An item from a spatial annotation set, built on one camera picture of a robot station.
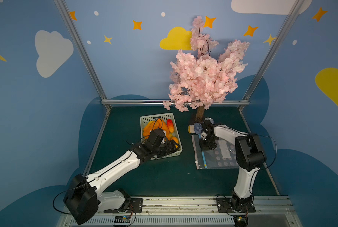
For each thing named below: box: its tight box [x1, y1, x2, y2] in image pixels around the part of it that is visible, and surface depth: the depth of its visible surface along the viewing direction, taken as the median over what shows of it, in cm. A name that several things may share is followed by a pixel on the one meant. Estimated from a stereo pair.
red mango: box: [166, 118, 175, 134], surface depth 106 cm
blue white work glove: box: [187, 122, 204, 134], surface depth 109 cm
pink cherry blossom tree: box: [162, 16, 250, 123], surface depth 68 cm
